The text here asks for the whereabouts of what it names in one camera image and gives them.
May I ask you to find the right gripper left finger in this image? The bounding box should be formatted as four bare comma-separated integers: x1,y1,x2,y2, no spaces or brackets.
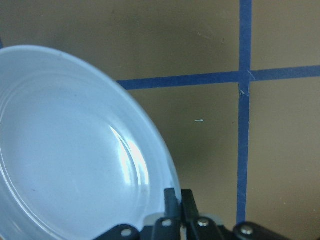
99,188,181,240

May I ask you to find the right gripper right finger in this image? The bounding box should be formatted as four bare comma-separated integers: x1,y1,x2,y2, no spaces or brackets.
181,189,287,240

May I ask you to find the blue plate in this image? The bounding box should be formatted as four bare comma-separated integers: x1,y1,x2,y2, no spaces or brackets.
0,46,181,240

